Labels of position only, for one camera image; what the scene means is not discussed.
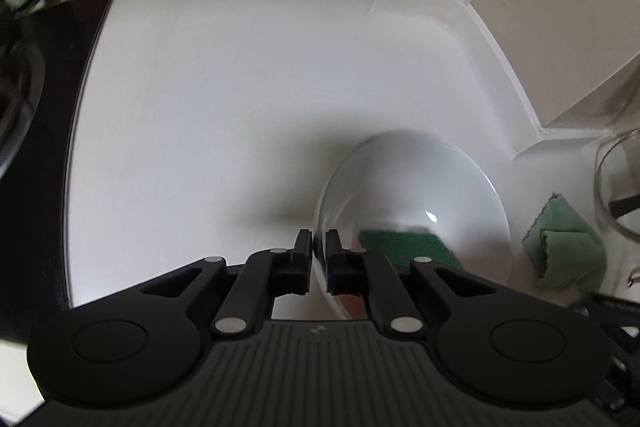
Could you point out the green microfibre cloth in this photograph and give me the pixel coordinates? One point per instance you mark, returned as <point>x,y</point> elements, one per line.
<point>570,252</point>

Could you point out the white ceramic bowl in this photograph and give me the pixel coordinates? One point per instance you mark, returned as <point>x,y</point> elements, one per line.
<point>425,177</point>

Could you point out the green scouring pad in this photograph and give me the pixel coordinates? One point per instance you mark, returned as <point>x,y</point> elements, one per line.
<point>415,246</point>

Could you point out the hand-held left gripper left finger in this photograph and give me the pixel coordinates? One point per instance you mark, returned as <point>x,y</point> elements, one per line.
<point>299,259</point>

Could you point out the small metal knob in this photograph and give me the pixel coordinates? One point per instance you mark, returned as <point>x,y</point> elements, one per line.
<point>634,278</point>

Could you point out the black glass gas stove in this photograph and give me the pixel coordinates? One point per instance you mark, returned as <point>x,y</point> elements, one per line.
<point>45,207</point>

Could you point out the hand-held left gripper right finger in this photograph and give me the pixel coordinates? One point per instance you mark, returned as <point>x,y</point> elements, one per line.
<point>332,264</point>

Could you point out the clear glass pot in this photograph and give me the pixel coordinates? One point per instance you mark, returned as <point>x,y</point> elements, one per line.
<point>602,187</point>

